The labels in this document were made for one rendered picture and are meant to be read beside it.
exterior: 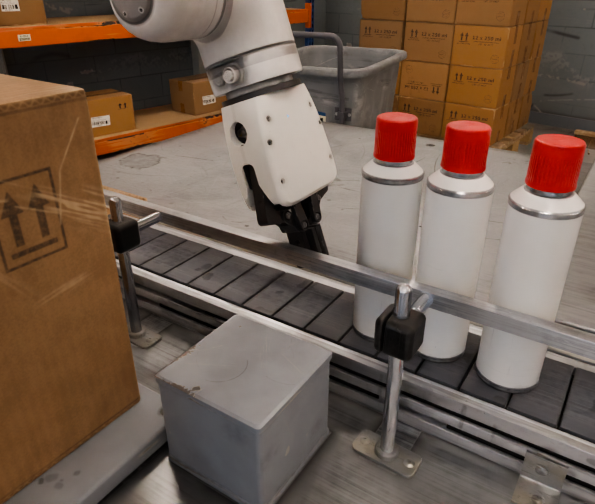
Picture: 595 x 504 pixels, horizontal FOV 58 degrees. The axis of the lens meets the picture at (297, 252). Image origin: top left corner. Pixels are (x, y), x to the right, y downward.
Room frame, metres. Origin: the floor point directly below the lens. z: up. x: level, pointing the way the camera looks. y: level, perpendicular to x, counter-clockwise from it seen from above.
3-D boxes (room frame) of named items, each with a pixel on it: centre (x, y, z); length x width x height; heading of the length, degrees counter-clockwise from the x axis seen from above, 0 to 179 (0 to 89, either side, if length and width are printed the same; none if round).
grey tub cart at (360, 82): (2.96, -0.18, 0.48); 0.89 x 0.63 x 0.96; 155
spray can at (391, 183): (0.43, -0.08, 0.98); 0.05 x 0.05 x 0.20
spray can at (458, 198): (0.40, -0.13, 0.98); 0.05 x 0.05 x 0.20
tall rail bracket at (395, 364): (0.33, -0.09, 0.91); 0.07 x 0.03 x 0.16; 147
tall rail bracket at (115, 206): (0.50, 0.17, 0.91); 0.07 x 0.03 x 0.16; 147
